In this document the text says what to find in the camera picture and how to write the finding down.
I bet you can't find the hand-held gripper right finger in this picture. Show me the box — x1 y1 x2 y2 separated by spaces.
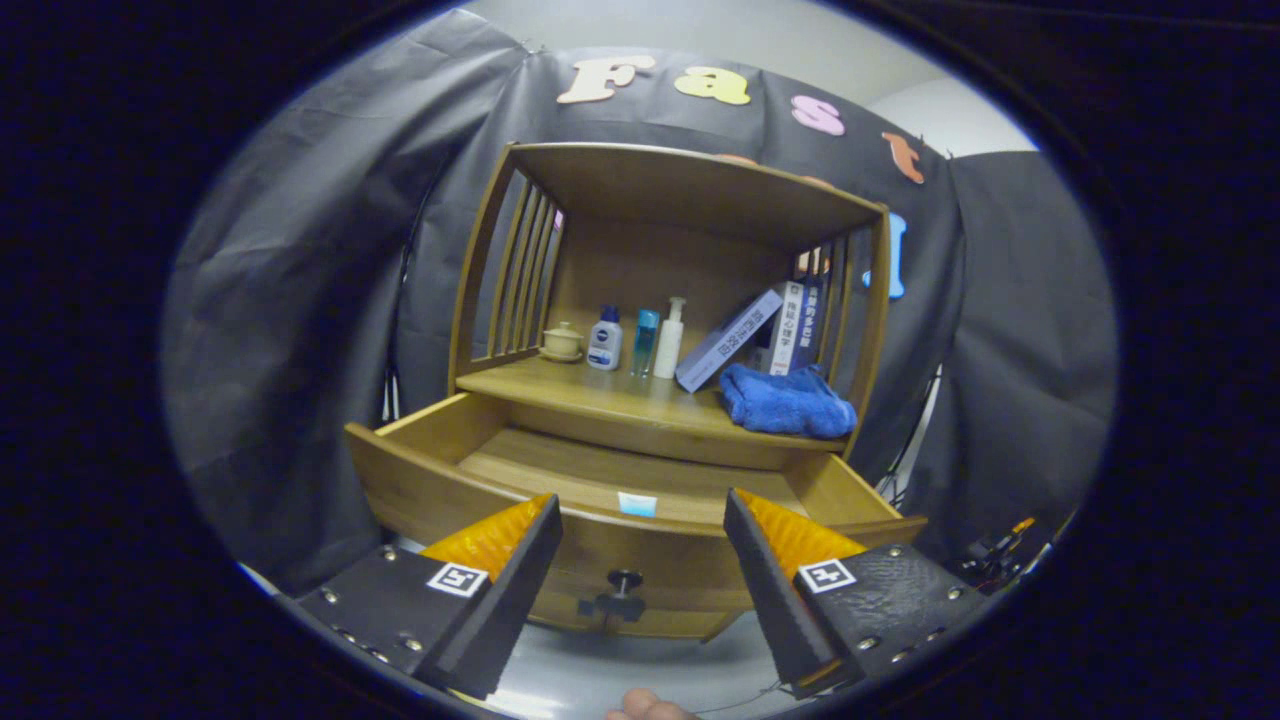
722 488 991 699

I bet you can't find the black tripod stand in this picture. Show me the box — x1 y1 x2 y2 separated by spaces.
378 240 411 426
875 370 946 501

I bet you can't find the black device with orange tip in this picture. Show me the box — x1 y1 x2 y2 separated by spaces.
950 515 1041 591

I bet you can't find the wooden cabinet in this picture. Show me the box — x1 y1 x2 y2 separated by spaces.
445 142 893 471

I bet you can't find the wooden countertop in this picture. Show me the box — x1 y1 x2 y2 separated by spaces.
455 355 851 451

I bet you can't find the white pump bottle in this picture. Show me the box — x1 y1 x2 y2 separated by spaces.
653 297 689 380

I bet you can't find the teal clear bottle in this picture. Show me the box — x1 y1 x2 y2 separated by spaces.
630 308 661 379

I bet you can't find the dark blue spine book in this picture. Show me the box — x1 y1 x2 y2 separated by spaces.
795 277 826 371

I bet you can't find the white spine book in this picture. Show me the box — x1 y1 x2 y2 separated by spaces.
765 280 806 377

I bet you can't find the lavender leaning book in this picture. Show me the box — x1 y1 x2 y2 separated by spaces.
675 288 786 394

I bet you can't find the white bottle with blue cap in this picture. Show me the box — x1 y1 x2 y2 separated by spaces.
586 305 624 372

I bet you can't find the blue folded towel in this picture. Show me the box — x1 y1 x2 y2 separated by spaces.
718 362 859 440

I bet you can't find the beige lidded teacup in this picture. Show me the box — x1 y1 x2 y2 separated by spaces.
538 321 586 364

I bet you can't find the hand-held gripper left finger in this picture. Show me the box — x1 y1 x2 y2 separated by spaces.
275 493 566 701

